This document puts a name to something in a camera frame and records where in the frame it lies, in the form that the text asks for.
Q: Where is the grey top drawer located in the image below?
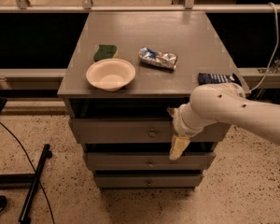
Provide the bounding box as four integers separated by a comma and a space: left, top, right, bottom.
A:
68, 115, 233, 145

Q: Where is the grey drawer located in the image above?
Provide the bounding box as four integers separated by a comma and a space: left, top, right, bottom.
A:
68, 115, 233, 145
94, 174, 203, 189
83, 152, 216, 171

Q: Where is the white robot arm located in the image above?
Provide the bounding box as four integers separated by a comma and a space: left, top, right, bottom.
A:
169, 83, 280, 161

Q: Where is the grey drawer cabinet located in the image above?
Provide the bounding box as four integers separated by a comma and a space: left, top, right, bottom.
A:
58, 11, 238, 177

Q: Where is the grey middle drawer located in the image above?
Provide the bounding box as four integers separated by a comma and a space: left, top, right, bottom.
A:
83, 152, 216, 171

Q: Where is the grey bottom drawer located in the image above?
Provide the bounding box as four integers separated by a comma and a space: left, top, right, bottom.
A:
94, 174, 203, 189

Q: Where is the dark blue snack packet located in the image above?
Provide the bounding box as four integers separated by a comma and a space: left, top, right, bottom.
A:
198, 73, 241, 85

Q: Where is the crumpled silver foil bag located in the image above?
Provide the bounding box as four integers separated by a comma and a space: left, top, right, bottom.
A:
138, 47, 177, 70

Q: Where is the white paper bowl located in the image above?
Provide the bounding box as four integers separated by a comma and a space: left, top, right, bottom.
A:
86, 59, 135, 91

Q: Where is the green yellow sponge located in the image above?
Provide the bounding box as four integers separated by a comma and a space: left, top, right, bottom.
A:
93, 45, 118, 62

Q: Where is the black metal stand leg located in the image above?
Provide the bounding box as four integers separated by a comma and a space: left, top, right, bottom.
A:
19, 144, 52, 224

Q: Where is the thin black cable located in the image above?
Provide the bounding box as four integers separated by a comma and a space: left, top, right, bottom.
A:
0, 118, 56, 224

